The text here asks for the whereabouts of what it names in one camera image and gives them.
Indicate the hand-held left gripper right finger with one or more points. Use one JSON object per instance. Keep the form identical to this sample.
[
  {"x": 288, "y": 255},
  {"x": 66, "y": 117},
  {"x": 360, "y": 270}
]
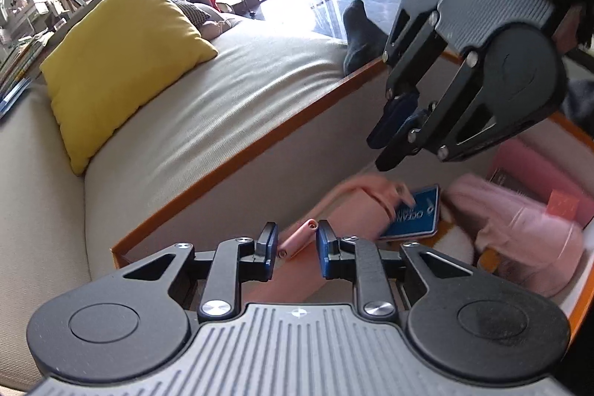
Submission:
[{"x": 326, "y": 250}]

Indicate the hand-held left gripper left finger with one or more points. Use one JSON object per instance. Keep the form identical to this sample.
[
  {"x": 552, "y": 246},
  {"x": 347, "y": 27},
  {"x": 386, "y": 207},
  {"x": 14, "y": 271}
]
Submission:
[{"x": 268, "y": 252}]

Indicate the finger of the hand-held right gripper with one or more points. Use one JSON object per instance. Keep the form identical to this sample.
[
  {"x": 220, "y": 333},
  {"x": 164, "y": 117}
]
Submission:
[
  {"x": 394, "y": 117},
  {"x": 403, "y": 145}
]

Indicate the small pink plastic holder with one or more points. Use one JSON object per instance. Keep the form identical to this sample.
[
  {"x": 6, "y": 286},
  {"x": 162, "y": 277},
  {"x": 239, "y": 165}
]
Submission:
[{"x": 297, "y": 238}]

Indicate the orange cardboard box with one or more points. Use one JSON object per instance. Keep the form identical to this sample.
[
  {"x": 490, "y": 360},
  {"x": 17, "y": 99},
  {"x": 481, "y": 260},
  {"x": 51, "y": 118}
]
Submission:
[{"x": 260, "y": 192}]

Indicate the blue card box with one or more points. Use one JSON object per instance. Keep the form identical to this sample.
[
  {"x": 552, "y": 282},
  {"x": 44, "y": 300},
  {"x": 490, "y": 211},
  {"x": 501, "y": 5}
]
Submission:
[{"x": 413, "y": 215}]

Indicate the brown and white plush toy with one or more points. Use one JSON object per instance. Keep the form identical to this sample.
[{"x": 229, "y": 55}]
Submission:
[{"x": 457, "y": 238}]

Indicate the pink fluffy pouch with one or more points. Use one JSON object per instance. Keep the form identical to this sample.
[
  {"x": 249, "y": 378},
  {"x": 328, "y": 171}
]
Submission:
[{"x": 519, "y": 229}]

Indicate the person's right hand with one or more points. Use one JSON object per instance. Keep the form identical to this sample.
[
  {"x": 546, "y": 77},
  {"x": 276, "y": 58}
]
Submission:
[{"x": 570, "y": 27}]

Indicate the person's foot in dark sock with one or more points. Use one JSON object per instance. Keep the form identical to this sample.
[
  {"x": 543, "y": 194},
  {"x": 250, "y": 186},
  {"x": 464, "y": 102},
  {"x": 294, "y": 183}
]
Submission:
[{"x": 362, "y": 39}]

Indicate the beige fabric sofa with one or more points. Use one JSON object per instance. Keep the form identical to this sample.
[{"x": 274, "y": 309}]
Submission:
[{"x": 209, "y": 108}]

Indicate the grey checked cushion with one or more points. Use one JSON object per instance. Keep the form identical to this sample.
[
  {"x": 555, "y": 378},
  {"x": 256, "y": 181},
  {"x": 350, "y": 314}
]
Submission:
[{"x": 199, "y": 15}]

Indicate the yellow cushion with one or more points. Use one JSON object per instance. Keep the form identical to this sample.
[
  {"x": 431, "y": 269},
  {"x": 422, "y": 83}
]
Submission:
[{"x": 120, "y": 62}]

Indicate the stack of books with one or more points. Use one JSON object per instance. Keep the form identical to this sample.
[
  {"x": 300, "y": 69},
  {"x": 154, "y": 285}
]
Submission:
[{"x": 18, "y": 52}]

